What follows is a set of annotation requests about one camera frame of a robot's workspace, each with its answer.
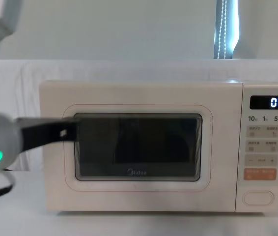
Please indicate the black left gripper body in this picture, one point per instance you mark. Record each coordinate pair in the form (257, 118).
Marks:
(43, 131)

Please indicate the cream microwave oven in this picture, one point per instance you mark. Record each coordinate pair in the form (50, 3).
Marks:
(139, 98)

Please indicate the white curtain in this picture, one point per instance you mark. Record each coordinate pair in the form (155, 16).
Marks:
(104, 27)

